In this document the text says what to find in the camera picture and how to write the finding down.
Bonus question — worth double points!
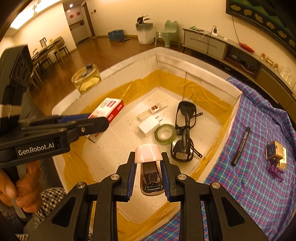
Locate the white pink stapler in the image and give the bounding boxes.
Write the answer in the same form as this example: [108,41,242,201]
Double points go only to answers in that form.
[134,144,164,196]

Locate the black marker pen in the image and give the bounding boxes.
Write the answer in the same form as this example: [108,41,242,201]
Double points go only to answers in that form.
[231,126,250,167]

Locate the green tape roll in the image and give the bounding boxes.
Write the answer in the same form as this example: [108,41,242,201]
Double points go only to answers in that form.
[154,124,177,145]

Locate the white power adapter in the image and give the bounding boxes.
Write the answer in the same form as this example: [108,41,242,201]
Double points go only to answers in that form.
[138,116,160,137]

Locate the left hand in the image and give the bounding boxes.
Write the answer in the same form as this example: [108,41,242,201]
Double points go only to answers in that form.
[1,161,42,213]

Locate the wooden dining table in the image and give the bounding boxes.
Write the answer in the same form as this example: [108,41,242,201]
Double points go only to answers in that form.
[32,36,71,65]

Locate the yellow glass jar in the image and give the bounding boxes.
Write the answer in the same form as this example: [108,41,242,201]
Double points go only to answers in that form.
[71,64,101,94]

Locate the black sunglasses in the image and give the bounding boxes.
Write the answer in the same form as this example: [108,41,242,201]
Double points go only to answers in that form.
[170,101,203,163]

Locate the plaid blue pink cloth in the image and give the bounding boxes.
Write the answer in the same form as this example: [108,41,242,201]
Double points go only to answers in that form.
[140,76,296,241]

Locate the gold cube box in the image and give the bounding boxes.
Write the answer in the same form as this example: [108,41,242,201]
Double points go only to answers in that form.
[265,141,283,161]

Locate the white tissue pack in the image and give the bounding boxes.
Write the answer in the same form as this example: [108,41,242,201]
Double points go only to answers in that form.
[276,148,287,172]

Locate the white cardboard storage box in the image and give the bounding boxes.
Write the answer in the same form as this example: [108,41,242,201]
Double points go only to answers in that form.
[51,47,243,241]

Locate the blue crate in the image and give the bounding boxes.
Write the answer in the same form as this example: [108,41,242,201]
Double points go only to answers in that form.
[108,30,125,41]

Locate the white planter with plant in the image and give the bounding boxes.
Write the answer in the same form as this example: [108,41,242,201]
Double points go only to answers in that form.
[135,15,154,45]

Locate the green plastic chair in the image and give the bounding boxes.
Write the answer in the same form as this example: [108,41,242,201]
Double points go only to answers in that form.
[154,20,181,48]

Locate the long tv cabinet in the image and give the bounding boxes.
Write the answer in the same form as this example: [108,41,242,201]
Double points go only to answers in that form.
[183,28,295,120]

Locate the clear glass jars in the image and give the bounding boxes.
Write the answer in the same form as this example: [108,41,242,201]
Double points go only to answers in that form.
[278,66,295,88]

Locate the gold ornaments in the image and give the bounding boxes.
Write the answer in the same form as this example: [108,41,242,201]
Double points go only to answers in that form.
[261,53,278,70]

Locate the red dish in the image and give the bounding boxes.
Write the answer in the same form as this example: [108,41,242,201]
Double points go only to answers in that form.
[239,42,255,53]

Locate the white charger with cable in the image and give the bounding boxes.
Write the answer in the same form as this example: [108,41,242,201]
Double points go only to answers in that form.
[211,25,218,36]

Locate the dark wall painting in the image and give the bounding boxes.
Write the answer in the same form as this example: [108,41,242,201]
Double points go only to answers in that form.
[226,0,295,56]

